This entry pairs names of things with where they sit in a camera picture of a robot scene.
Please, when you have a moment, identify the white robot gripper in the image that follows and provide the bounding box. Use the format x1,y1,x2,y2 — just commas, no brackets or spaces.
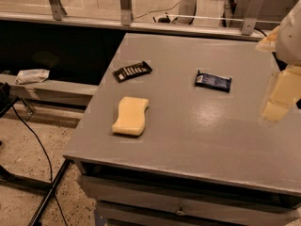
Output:
255,0,301,122

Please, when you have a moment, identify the yellow sponge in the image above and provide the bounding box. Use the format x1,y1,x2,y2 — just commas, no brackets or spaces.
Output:
112,97,150,137

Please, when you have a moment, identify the dark blue snack packet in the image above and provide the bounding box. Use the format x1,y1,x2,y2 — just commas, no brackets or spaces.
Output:
195,71,231,93

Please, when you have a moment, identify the black snack bar wrapper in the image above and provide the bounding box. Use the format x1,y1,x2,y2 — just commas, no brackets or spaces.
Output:
113,61,152,83

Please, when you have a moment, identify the grey table drawer unit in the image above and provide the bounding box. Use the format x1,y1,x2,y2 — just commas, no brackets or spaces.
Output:
78,165,300,226

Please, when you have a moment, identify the grey metal shelf ledge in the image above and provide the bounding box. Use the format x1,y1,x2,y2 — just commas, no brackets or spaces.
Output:
0,74,98,106

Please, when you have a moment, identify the black tripod stand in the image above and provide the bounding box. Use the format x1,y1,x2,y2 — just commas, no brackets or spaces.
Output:
0,160,71,226

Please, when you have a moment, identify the grey metal railing frame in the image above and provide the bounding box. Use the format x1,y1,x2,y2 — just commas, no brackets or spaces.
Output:
0,0,278,40

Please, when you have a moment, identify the black floor cable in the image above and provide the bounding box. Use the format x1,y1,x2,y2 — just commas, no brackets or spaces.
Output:
8,102,69,226

